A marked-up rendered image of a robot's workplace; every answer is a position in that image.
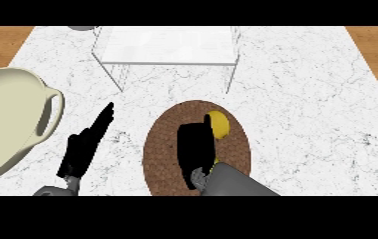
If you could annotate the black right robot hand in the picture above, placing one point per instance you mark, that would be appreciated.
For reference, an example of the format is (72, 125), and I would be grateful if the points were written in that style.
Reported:
(196, 148)

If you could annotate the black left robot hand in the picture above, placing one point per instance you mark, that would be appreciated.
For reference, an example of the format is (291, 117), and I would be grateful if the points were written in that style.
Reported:
(84, 143)

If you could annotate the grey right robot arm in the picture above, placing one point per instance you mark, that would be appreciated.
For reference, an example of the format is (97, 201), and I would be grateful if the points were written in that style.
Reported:
(233, 180)

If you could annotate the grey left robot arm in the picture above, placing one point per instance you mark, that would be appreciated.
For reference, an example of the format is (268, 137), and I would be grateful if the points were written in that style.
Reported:
(60, 189)

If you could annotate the brown oval woven placemat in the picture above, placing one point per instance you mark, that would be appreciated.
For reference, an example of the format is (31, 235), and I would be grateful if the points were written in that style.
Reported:
(164, 149)

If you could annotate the yellow pear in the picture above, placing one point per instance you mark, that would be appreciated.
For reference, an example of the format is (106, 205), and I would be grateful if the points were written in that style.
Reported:
(220, 124)

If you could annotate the cream ceramic pitcher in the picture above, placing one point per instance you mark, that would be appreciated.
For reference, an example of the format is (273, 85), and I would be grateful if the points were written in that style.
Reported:
(22, 116)

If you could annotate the grey round object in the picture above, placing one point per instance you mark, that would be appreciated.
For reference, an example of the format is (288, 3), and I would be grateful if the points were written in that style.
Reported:
(82, 27)

